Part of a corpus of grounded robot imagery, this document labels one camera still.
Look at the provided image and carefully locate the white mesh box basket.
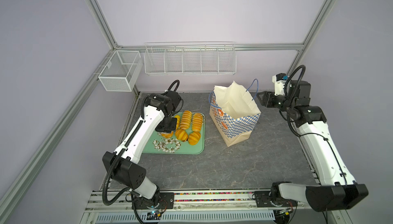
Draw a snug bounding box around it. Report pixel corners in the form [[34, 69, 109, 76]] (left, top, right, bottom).
[[98, 50, 143, 92]]

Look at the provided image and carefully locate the round yellow fake bun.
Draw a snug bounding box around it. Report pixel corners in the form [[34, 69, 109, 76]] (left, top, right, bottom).
[[160, 132, 174, 139]]

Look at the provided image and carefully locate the round striped fake bun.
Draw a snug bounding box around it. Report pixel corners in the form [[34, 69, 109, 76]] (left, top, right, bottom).
[[187, 132, 201, 145]]

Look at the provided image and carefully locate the striped round fake bread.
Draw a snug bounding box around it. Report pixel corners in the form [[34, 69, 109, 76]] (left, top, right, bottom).
[[175, 128, 188, 141]]

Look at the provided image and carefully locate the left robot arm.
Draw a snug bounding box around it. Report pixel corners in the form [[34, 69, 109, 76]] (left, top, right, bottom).
[[102, 91, 182, 207]]

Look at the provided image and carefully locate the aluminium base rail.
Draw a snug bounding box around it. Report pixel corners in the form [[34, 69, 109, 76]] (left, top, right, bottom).
[[80, 189, 353, 224]]

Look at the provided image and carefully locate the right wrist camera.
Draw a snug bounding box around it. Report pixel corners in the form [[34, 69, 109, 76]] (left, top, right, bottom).
[[272, 73, 288, 96]]

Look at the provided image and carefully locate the checkered paper bag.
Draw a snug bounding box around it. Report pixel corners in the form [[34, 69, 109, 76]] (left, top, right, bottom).
[[208, 79, 261, 147]]

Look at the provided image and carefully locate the green floral tray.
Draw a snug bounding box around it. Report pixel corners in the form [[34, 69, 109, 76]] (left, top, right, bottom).
[[143, 113, 205, 155]]

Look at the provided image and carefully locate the yellow fake bread loaf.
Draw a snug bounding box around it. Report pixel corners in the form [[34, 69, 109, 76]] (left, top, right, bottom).
[[191, 113, 204, 132]]

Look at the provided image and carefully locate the white wire shelf basket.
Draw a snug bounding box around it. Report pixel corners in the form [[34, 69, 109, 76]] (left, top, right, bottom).
[[144, 42, 237, 75]]

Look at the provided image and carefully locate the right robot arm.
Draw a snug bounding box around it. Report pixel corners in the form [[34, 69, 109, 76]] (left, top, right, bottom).
[[257, 77, 369, 212]]

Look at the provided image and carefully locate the small striped yellow bread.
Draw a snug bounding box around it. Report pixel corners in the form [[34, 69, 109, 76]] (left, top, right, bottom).
[[174, 115, 181, 130]]

